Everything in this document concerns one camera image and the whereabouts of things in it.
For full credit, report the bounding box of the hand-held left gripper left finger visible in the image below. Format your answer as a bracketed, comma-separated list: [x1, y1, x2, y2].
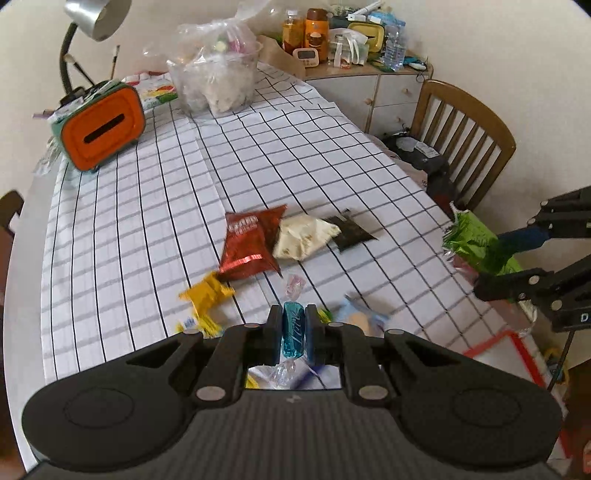
[122, 305, 283, 408]

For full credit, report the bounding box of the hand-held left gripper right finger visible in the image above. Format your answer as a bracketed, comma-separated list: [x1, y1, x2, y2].
[305, 305, 462, 408]

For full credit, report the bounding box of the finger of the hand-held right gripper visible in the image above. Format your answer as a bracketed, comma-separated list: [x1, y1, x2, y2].
[474, 256, 591, 320]
[497, 185, 591, 254]

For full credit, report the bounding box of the teal candy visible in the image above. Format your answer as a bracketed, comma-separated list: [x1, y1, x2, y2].
[269, 301, 308, 389]

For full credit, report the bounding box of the green snack packet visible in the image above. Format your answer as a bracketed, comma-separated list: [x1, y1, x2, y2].
[442, 210, 539, 334]

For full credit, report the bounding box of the red rimmed white box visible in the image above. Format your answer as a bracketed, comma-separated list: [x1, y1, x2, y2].
[463, 329, 546, 389]

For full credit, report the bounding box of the red snack packet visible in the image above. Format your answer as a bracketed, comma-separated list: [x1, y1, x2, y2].
[218, 205, 288, 281]

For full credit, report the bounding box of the clear plastic bag of snacks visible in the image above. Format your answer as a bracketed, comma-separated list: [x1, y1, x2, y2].
[143, 0, 288, 116]

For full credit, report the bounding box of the blue yellow snack packet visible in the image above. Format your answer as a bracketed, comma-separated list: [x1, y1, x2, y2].
[332, 295, 391, 337]

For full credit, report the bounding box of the pink clear wrapped candy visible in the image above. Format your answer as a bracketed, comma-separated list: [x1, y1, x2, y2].
[283, 273, 308, 301]

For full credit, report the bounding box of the yellow white wrapped candy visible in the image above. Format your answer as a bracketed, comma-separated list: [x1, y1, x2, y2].
[175, 314, 223, 340]

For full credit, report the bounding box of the cream snack packet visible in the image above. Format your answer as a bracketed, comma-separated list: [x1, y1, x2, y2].
[272, 215, 342, 260]

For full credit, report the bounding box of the dark snack packet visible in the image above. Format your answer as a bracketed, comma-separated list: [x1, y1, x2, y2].
[323, 210, 378, 253]

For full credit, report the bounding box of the black bag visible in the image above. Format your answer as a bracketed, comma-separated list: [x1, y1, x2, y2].
[382, 133, 456, 205]

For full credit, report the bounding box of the light wooden slatted chair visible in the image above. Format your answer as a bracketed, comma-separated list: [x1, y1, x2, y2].
[410, 79, 517, 217]

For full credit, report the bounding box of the white grid tablecloth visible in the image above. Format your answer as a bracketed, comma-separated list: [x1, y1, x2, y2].
[39, 60, 532, 385]

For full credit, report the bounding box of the white wooden-top cabinet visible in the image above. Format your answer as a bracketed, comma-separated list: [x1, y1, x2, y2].
[305, 59, 435, 136]

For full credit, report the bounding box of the clear water bottle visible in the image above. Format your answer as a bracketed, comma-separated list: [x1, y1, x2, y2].
[383, 21, 407, 73]

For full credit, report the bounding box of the yellow green lidded box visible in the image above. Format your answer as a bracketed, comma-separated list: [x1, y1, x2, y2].
[348, 22, 387, 54]

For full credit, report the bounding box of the clear glass jar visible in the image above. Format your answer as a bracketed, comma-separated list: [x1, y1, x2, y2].
[329, 34, 354, 70]

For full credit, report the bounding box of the orange green tissue box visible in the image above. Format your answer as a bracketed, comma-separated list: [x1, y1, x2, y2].
[50, 79, 146, 172]

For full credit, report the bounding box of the colourful flat packet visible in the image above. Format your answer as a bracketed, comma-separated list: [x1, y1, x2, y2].
[122, 71, 178, 112]

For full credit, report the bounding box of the brown paper bag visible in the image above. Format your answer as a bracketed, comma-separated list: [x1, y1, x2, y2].
[257, 34, 307, 80]

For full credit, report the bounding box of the white kitchen timer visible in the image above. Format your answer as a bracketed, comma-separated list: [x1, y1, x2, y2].
[292, 46, 317, 69]

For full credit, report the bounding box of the clear plastic wrapper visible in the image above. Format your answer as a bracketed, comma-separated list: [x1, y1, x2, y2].
[31, 137, 64, 175]

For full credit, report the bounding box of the orange lidded jar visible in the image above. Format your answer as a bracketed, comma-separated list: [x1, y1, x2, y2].
[305, 8, 330, 64]

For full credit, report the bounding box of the dark brown chair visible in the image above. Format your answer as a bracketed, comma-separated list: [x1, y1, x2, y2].
[0, 190, 25, 232]

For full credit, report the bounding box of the orange juice bottle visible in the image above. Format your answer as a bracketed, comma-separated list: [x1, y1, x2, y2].
[283, 10, 306, 55]

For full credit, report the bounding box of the silver desk lamp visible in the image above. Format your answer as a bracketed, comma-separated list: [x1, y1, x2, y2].
[58, 0, 133, 94]

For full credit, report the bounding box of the black cable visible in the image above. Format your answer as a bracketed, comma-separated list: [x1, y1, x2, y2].
[549, 329, 576, 394]

